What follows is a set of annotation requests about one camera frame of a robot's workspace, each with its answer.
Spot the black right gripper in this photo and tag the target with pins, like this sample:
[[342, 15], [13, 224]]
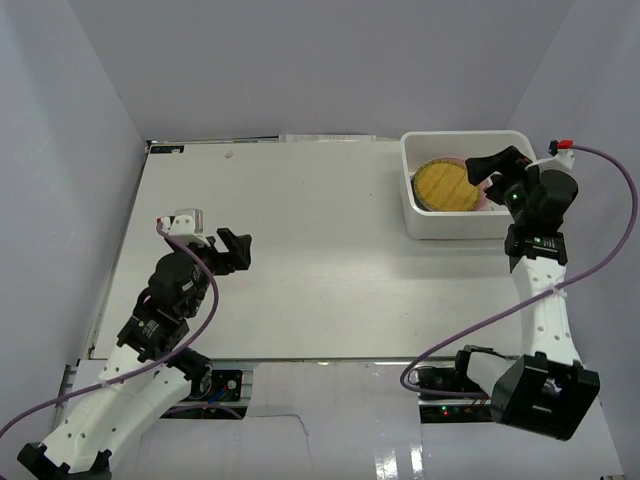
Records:
[[506, 160]]

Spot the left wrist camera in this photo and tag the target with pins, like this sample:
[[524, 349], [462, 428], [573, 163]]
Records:
[[184, 222]]

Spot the round woven bamboo tray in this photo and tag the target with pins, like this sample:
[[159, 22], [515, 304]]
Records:
[[445, 187]]

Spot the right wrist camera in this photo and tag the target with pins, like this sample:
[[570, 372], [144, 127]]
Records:
[[561, 155]]

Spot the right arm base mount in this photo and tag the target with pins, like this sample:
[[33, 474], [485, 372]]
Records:
[[451, 402]]

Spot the black label sticker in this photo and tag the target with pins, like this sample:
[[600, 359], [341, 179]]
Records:
[[166, 149]]

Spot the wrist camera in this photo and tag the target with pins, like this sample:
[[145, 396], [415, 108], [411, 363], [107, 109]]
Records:
[[561, 155], [184, 222]]

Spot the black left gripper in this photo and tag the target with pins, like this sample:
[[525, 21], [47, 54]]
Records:
[[221, 253]]

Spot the white plastic bin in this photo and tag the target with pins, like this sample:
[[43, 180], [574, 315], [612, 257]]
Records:
[[417, 148]]

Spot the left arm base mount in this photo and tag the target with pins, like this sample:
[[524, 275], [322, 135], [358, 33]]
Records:
[[218, 397]]

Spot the pink round plate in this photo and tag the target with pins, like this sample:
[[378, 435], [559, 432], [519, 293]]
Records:
[[482, 200]]

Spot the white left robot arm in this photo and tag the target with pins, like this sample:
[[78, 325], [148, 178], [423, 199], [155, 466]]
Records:
[[151, 368]]

